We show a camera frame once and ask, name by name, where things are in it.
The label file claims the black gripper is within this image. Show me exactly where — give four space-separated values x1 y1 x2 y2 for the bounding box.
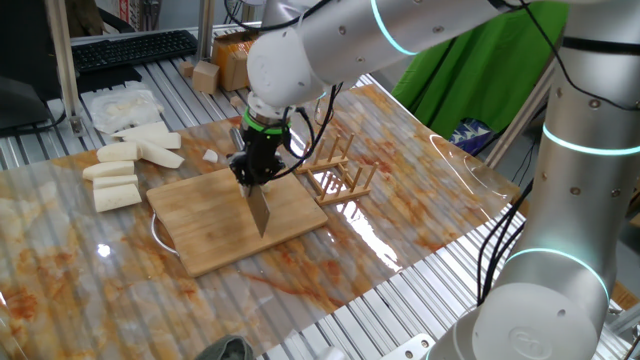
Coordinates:
228 128 287 187

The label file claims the steel cleaver knife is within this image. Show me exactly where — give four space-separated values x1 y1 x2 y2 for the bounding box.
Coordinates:
228 127 272 239

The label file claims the long white radish wedge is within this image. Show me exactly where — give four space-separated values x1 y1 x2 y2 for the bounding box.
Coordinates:
135 141 186 170

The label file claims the white radish chunk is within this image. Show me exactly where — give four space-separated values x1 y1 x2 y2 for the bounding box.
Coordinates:
82 160 136 182
96 141 142 164
92 183 144 214
92 174 140 191

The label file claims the bamboo cutting board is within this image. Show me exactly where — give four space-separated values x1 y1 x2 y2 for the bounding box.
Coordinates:
146 158 330 278

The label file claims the wooden peg rack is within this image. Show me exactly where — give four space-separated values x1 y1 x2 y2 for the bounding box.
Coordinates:
294 132 380 207

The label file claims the large wooden block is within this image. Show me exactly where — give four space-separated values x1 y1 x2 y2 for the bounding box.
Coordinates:
191 60 221 95

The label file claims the taped cardboard box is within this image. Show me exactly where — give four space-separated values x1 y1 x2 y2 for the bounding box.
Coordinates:
210 30 256 93

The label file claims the marble pattern plastic mat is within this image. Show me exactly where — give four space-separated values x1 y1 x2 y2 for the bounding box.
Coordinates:
0 84 521 360

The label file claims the clear plastic bag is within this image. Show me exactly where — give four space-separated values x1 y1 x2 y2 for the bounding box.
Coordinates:
89 88 165 135

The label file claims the black computer keyboard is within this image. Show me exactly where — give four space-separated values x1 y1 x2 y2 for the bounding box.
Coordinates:
71 29 199 74

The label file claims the black flat pad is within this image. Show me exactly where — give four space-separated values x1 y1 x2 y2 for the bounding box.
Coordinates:
74 63 144 95

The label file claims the grey green rag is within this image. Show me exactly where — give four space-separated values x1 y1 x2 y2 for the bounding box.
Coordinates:
193 334 256 360

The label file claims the red white printed carton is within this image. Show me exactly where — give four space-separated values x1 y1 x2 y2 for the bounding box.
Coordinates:
118 0 162 32

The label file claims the blue patterned bag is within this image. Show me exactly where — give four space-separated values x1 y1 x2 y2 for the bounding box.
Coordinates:
448 117 495 156

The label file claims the green cloth backdrop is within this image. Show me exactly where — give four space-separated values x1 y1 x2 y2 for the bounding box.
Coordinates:
392 2 571 141

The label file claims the black computer monitor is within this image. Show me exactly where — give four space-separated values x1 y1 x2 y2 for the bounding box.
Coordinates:
0 0 69 137

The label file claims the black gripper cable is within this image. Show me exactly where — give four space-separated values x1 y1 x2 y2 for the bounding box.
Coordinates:
222 0 346 181

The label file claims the aluminium frame post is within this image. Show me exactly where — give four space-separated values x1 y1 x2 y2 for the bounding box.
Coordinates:
483 59 556 169
44 0 87 137
195 0 216 64

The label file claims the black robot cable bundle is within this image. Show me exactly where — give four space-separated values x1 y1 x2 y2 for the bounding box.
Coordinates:
474 179 534 306

